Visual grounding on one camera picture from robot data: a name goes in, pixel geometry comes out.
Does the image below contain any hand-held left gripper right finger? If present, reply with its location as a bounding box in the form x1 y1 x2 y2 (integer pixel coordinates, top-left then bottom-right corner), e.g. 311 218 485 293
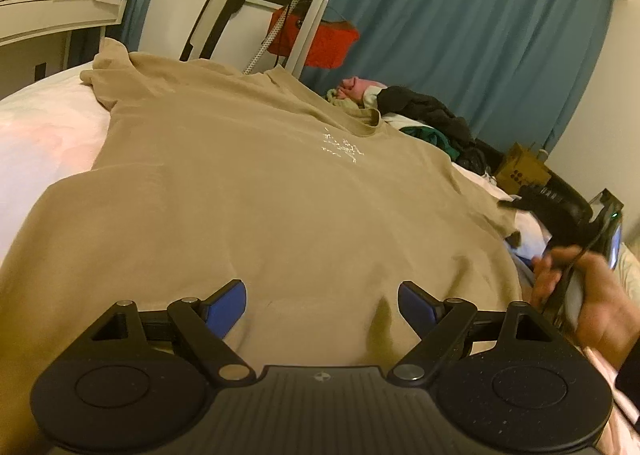
392 281 553 386

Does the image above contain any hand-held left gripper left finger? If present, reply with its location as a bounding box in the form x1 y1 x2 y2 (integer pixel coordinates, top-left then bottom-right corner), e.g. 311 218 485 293
90 279 257 386

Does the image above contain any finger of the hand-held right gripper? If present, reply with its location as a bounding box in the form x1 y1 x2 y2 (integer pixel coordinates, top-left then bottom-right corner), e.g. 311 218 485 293
497 185 551 216

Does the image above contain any beige t-shirt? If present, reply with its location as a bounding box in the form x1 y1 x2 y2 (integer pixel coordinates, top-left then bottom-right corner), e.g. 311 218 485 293
0 37 526 455

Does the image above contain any person's right hand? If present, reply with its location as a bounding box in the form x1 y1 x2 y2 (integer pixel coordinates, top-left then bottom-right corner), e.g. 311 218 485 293
531 247 640 366

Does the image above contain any cardboard box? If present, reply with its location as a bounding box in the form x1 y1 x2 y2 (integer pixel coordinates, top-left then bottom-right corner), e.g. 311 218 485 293
495 142 552 193

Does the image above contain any green garment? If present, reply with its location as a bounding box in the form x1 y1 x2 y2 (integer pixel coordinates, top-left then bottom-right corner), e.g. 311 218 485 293
404 125 460 158

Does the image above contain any black garment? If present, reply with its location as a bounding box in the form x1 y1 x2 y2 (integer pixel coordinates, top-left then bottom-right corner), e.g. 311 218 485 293
376 85 477 148

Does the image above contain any wide blue curtain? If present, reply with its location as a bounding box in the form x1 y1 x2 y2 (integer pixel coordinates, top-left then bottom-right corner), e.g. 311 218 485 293
300 0 617 156

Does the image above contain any white garment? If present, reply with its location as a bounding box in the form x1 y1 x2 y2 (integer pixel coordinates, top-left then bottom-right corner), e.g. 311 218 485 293
363 87 416 130

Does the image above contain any pink garment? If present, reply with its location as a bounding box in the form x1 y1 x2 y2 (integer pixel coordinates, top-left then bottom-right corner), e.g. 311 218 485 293
339 76 389 104

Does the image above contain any pale green cloth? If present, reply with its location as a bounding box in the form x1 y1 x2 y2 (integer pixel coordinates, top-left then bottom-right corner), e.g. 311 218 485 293
326 89 359 110

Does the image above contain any red cloth bag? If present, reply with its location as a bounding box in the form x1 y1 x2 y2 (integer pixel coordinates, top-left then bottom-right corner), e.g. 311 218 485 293
266 6 361 70

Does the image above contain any garment steamer stand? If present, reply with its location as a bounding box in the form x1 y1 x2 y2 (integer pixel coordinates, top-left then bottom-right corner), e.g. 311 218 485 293
244 0 342 80

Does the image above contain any white steamer board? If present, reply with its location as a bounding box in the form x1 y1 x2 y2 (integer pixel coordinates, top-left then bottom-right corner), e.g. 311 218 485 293
179 0 251 63

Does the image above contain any white wall shelf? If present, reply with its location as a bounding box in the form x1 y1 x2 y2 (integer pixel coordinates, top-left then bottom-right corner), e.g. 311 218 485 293
0 0 129 100

